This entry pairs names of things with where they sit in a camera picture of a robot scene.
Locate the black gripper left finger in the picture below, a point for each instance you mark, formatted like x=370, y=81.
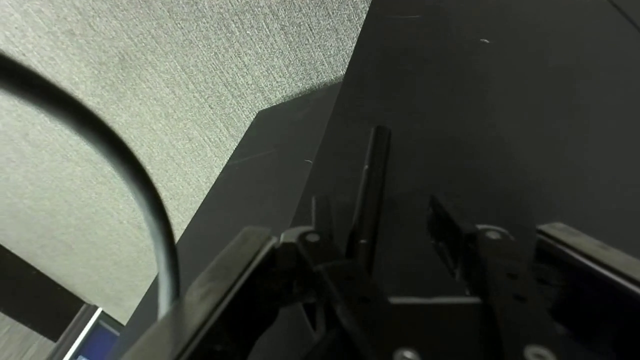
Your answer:
x=292, y=280

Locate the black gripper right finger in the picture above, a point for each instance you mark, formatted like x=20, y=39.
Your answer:
x=520, y=287

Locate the black bin door white label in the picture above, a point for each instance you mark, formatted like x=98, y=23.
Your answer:
x=267, y=181

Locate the blue and white poster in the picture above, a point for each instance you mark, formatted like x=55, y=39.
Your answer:
x=98, y=340

